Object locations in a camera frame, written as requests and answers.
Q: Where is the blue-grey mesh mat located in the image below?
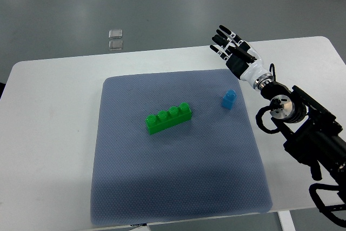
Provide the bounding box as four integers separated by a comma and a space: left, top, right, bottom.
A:
91, 69, 272, 226

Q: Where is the long green block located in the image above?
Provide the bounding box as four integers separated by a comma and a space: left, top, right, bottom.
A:
145, 102, 192, 135

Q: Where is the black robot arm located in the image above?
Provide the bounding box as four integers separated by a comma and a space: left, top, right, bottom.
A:
256, 64, 345, 227

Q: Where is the upper floor metal plate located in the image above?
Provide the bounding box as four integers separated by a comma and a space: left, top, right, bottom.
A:
108, 29, 123, 39

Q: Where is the small blue block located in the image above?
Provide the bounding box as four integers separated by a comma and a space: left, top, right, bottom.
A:
221, 89, 237, 110

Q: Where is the lower floor metal plate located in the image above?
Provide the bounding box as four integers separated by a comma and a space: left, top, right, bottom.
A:
109, 39, 123, 51

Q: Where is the floor metal plate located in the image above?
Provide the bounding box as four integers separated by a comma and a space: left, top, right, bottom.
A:
109, 39, 123, 51
108, 29, 123, 39

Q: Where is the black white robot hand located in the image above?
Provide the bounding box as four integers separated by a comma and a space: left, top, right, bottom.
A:
210, 25, 274, 91

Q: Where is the white table leg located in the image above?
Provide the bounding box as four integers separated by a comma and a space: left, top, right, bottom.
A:
277, 210, 296, 231

